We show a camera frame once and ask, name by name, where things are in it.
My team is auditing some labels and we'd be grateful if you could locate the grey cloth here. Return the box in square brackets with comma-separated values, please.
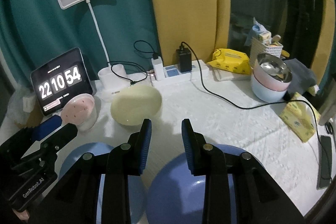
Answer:
[284, 59, 317, 96]

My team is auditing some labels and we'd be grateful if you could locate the white power strip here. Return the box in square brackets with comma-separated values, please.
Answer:
[150, 60, 210, 87]

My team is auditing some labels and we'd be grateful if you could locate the blue plate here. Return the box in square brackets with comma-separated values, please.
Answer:
[58, 142, 146, 224]

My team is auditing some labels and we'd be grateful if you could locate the tablet showing clock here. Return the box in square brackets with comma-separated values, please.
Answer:
[30, 48, 93, 116]

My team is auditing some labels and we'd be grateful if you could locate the light blue bowl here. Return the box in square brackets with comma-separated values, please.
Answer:
[251, 74, 287, 103]

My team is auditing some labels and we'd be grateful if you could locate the yellow tissue pack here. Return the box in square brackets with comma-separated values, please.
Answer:
[280, 92, 321, 143]

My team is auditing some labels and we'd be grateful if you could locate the black smartphone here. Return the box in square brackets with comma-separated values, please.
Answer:
[317, 135, 332, 189]

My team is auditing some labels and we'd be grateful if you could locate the yellow wet wipes pack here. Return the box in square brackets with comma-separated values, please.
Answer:
[208, 48, 252, 75]

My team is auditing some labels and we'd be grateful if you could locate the black power adapter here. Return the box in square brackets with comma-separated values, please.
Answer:
[176, 45, 192, 73]

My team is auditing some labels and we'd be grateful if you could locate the black charger cable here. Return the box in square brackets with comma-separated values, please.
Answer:
[106, 40, 159, 85]

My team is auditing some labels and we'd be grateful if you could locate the yellow curtain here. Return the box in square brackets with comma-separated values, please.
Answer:
[142, 0, 231, 67]

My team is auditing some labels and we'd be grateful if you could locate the pink strawberry bowl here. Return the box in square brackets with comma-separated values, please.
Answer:
[60, 94, 97, 132]

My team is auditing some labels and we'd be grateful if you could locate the white desk lamp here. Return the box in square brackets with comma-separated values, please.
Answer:
[58, 0, 130, 102]

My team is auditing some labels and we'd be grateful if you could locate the white plastic basket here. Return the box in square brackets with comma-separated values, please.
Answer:
[249, 38, 283, 67]

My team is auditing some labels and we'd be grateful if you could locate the cream yellow bowl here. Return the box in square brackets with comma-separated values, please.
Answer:
[110, 85, 162, 126]

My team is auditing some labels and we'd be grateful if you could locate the teal curtain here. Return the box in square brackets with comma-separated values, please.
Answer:
[1, 0, 160, 87]

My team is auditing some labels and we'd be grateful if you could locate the black adapter cable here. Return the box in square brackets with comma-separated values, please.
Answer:
[180, 41, 334, 180]

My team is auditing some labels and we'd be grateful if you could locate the white charger plug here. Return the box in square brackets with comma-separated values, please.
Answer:
[151, 56, 165, 81]

